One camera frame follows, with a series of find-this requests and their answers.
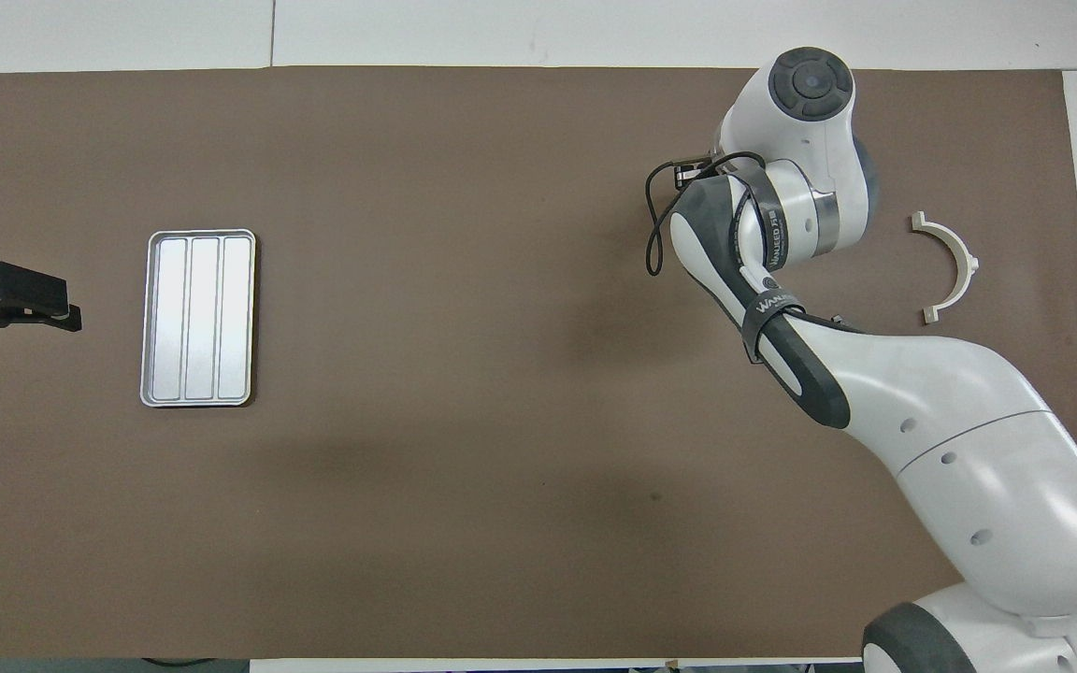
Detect silver metal tray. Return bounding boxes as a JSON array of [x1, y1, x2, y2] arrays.
[[139, 229, 257, 409]]

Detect brown table mat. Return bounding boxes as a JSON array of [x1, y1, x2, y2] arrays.
[[0, 65, 1077, 660]]

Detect white curved plastic bracket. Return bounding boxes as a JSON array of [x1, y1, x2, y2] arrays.
[[911, 212, 981, 326]]

